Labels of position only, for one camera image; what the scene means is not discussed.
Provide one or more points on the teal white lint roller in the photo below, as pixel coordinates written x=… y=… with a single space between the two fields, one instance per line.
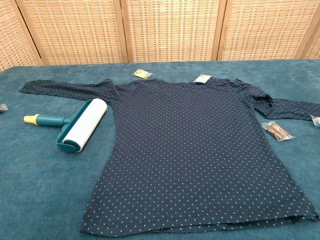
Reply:
x=85 y=125

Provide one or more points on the navy polka dot shirt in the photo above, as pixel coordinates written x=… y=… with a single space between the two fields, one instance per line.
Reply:
x=187 y=150

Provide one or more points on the yellow orange snack packet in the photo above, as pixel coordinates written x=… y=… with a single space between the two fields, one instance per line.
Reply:
x=141 y=73

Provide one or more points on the white red snack packet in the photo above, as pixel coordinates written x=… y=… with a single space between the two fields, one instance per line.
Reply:
x=202 y=78

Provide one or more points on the woven bamboo screen panel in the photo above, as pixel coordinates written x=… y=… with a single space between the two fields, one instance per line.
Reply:
x=172 y=30
x=12 y=45
x=315 y=50
x=265 y=30
x=75 y=30

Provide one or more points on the clear brown snack packet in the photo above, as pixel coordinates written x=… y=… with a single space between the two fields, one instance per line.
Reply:
x=277 y=131

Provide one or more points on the teal carpet table cover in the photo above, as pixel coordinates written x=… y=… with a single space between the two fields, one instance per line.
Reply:
x=37 y=187

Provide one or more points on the white blue snack packet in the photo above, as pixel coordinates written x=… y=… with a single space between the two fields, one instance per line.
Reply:
x=316 y=121

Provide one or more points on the clear dark snack packet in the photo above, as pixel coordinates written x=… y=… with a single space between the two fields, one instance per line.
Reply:
x=3 y=107

